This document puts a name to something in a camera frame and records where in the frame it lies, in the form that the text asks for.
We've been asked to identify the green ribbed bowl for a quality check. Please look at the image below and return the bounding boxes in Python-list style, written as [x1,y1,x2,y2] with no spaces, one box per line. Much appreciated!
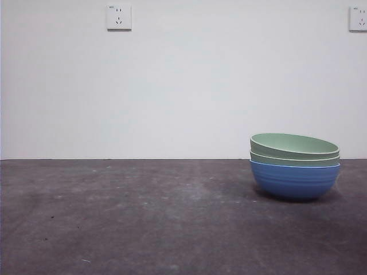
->
[249,150,341,168]
[249,132,341,159]

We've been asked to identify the blue ribbed bowl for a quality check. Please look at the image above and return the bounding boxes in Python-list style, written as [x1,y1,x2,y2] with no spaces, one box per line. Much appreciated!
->
[248,159,342,202]

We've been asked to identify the white wall socket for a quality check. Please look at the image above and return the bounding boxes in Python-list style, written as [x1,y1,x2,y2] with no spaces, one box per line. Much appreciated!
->
[349,5,367,33]
[107,3,132,32]

